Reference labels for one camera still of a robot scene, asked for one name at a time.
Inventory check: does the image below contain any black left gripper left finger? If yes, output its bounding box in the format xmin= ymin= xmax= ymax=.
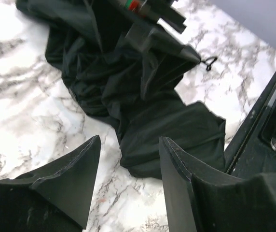
xmin=0 ymin=135 xmax=101 ymax=232

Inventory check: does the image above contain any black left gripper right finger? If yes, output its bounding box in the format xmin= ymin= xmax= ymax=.
xmin=159 ymin=137 xmax=276 ymax=232

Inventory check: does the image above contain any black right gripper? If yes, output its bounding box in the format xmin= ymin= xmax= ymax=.
xmin=118 ymin=0 xmax=186 ymax=34

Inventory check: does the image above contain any dark green folding umbrella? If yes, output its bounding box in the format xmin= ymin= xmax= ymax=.
xmin=16 ymin=0 xmax=225 ymax=179

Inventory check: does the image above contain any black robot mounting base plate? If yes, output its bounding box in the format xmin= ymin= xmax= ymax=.
xmin=224 ymin=72 xmax=276 ymax=178

